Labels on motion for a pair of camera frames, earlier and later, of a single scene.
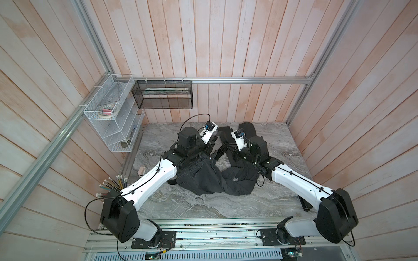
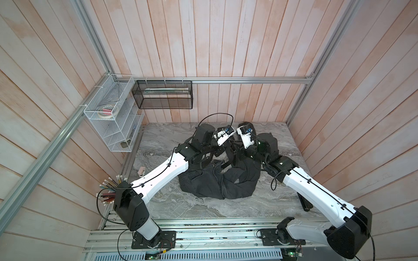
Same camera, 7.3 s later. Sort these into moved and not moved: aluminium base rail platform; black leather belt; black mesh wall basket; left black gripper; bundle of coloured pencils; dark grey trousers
Moved: left black gripper; black leather belt
Not moved: bundle of coloured pencils; dark grey trousers; aluminium base rail platform; black mesh wall basket
